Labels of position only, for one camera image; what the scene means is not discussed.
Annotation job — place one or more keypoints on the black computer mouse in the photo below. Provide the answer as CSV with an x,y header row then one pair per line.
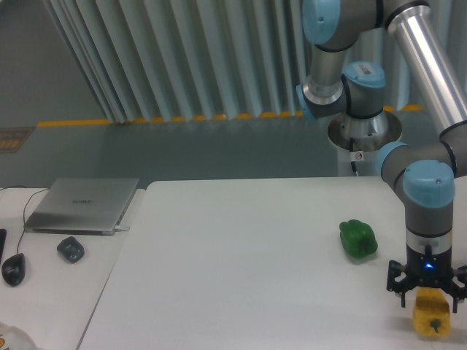
x,y
13,269

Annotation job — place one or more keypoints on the black keyboard edge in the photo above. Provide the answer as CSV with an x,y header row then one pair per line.
x,y
3,235

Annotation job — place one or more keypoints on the dark grey earbuds case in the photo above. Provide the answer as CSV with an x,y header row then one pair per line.
x,y
71,249

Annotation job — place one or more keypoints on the silver laptop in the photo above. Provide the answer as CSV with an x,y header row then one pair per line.
x,y
83,206

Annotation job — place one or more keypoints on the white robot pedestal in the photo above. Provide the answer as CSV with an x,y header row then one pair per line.
x,y
357,141

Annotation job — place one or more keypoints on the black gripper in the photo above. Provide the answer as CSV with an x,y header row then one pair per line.
x,y
434,271

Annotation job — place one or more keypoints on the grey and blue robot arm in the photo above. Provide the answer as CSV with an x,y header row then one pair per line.
x,y
422,178

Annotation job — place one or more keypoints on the grey pleated curtain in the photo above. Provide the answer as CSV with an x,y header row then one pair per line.
x,y
188,60

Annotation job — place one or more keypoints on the cream striped sleeve forearm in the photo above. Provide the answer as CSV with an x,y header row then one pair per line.
x,y
13,338

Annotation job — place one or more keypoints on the yellow bell pepper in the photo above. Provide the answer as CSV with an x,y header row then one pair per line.
x,y
431,314

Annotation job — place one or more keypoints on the green bell pepper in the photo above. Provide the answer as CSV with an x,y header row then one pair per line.
x,y
357,238

